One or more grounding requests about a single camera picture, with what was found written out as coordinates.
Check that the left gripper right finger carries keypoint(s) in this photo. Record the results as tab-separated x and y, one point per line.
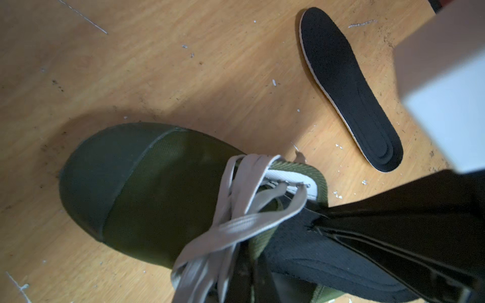
263	283

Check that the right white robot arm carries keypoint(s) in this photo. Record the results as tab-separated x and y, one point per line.
440	79

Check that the green shoe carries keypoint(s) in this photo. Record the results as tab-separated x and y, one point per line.
186	201

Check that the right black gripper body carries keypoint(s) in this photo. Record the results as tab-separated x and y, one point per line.
427	234

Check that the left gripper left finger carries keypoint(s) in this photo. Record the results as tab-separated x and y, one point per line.
239	290

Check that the black insole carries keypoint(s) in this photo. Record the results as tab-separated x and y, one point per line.
335	69
296	250

